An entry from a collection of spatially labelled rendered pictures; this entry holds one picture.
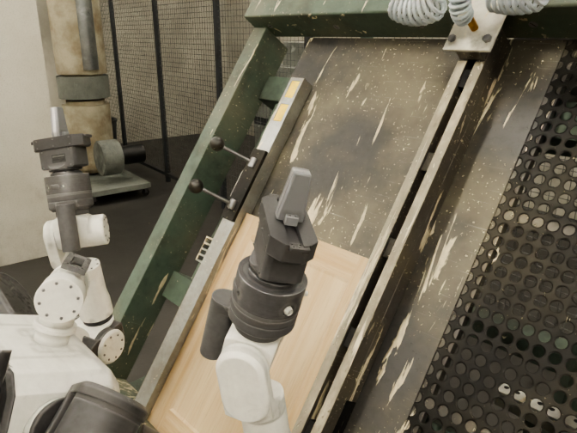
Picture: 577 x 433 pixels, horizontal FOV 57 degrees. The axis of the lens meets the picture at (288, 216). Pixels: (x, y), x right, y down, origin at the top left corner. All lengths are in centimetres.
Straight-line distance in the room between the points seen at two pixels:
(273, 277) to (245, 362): 12
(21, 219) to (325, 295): 390
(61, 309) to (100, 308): 41
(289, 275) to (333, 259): 54
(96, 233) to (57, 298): 34
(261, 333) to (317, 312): 49
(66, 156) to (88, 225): 14
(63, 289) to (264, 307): 33
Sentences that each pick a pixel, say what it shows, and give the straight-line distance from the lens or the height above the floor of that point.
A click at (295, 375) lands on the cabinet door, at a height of 112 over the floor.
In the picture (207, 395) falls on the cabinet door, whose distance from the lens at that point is 129.
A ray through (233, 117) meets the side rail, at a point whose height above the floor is 155.
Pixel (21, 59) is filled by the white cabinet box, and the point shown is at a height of 160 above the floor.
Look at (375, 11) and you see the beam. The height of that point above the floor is 184.
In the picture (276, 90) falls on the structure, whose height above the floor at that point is 163.
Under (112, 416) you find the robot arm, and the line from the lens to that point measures 70.
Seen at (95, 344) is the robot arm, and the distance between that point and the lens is 122.
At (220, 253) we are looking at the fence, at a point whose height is 126.
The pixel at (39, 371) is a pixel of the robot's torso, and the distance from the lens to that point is 80.
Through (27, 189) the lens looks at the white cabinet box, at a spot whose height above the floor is 60.
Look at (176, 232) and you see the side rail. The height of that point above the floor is 125.
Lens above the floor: 179
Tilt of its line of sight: 19 degrees down
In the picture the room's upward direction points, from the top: straight up
